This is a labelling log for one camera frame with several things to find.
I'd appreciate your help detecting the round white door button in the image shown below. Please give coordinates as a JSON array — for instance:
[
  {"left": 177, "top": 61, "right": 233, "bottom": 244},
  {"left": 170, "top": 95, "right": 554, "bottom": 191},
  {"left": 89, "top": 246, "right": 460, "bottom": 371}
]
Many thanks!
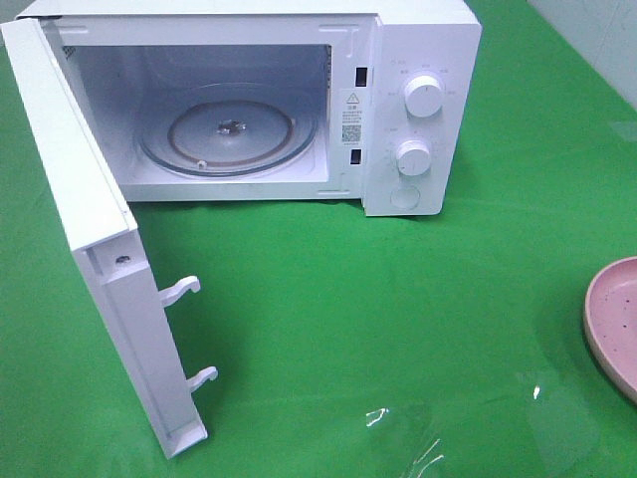
[{"left": 390, "top": 186, "right": 420, "bottom": 210}]

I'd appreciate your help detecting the white round knob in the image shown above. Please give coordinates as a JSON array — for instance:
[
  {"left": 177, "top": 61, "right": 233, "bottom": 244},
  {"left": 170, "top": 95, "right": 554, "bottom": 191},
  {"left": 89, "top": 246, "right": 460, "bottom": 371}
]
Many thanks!
[
  {"left": 396, "top": 140, "right": 432, "bottom": 176},
  {"left": 404, "top": 75, "right": 444, "bottom": 118}
]

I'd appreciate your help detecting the white microwave door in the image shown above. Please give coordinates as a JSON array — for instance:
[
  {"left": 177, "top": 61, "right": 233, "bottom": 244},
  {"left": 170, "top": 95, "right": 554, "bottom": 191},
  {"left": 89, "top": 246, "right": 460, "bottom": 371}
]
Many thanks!
[{"left": 1, "top": 19, "right": 218, "bottom": 458}]

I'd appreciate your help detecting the pink speckled plate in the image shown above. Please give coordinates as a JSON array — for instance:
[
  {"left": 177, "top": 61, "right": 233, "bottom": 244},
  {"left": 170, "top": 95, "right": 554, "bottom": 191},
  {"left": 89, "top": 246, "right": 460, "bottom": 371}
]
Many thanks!
[{"left": 583, "top": 257, "right": 636, "bottom": 401}]

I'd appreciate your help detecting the green table cloth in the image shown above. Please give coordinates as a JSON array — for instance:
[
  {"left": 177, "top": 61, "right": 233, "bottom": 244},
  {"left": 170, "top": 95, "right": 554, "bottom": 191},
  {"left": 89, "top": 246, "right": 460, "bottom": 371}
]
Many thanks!
[{"left": 1, "top": 1, "right": 636, "bottom": 477}]

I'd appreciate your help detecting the glass microwave turntable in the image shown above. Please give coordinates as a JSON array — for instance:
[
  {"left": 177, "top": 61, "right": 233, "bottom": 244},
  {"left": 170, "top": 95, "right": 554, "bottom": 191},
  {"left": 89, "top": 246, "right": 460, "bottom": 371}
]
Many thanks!
[{"left": 139, "top": 83, "right": 322, "bottom": 178}]

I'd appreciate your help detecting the white microwave oven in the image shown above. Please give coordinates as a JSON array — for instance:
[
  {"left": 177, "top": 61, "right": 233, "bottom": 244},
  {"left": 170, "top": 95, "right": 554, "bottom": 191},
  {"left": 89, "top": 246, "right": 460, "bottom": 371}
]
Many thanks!
[{"left": 13, "top": 1, "right": 482, "bottom": 216}]

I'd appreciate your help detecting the white wall panel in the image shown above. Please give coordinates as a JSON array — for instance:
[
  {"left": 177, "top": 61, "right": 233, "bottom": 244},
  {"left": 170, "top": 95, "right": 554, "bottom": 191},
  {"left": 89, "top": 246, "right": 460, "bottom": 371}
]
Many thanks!
[{"left": 531, "top": 0, "right": 636, "bottom": 106}]

